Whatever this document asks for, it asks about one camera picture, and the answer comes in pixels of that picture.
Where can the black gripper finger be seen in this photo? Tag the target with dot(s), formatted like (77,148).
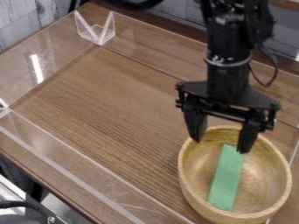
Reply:
(196,122)
(247,136)

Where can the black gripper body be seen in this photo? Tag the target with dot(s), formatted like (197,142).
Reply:
(225,96)

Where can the brown wooden bowl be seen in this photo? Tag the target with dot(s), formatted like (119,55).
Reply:
(265,179)

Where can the green rectangular block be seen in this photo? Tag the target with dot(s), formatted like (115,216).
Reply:
(224,184)

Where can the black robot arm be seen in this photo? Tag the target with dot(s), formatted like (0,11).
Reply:
(239,25)

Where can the clear acrylic tray wall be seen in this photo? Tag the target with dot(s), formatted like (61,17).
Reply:
(91,125)

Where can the clear acrylic corner bracket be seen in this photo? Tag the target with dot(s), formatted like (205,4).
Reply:
(99,34)

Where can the black metal table frame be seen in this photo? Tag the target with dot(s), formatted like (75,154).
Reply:
(37,214)

